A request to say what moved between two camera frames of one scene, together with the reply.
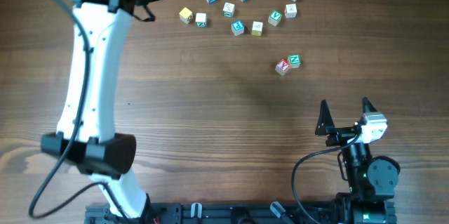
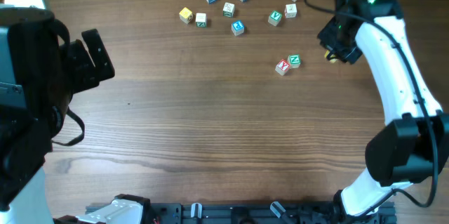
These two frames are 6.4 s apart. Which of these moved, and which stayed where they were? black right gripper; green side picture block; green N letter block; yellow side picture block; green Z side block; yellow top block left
Moved: yellow side picture block; black right gripper
Stayed: green Z side block; green side picture block; green N letter block; yellow top block left
